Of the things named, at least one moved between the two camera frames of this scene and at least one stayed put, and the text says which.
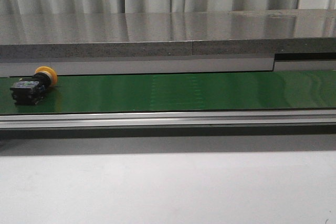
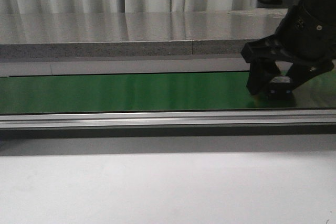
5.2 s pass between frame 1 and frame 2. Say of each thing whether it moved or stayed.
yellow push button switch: moved
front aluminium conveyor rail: stayed
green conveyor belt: stayed
